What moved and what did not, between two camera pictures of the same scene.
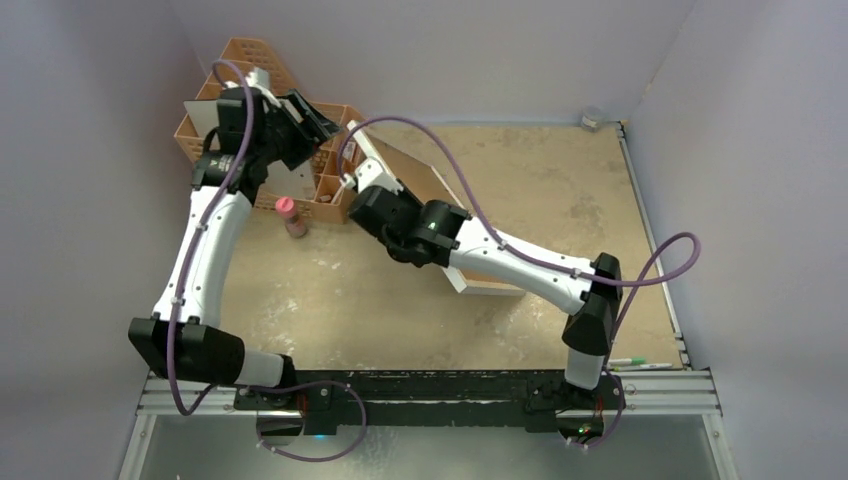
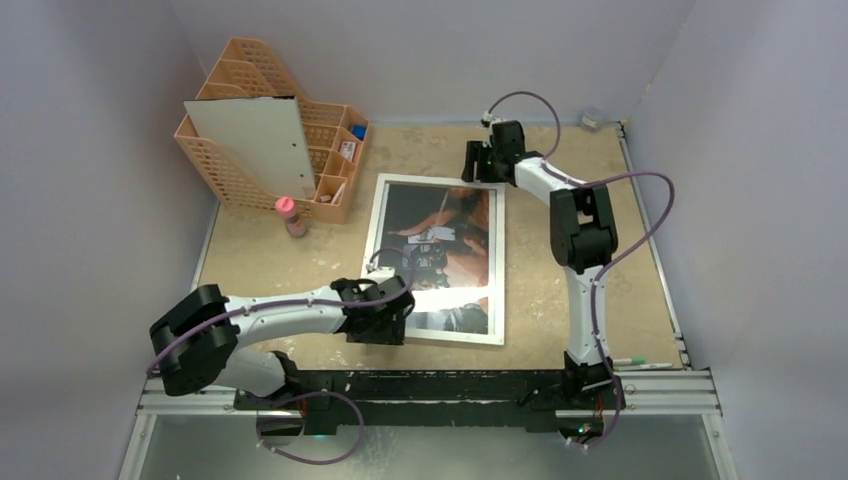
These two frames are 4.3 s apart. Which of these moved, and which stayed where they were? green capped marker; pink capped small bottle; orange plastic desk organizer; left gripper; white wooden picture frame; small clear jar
Moved: white wooden picture frame; left gripper
Stayed: pink capped small bottle; green capped marker; orange plastic desk organizer; small clear jar
